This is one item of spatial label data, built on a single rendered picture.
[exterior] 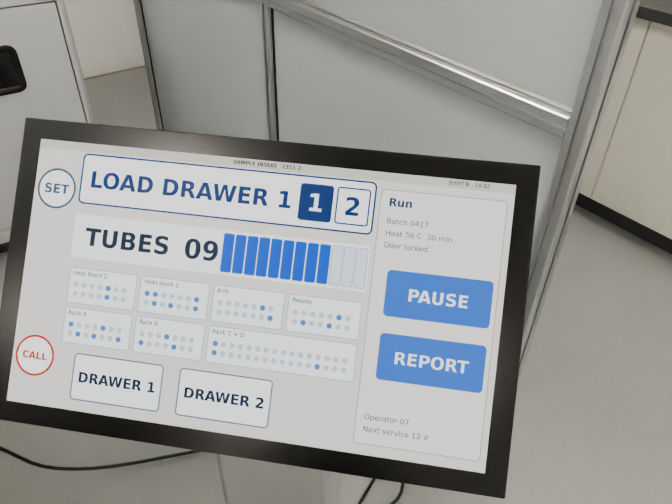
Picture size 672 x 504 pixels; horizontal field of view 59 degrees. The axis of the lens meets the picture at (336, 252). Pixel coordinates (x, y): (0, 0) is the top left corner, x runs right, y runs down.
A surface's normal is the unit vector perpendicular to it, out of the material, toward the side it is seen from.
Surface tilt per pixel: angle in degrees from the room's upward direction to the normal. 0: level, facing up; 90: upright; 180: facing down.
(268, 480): 90
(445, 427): 50
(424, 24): 90
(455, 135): 90
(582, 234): 1
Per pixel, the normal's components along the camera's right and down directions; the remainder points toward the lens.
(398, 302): -0.11, -0.04
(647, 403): 0.02, -0.79
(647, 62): -0.79, 0.36
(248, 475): -0.16, 0.61
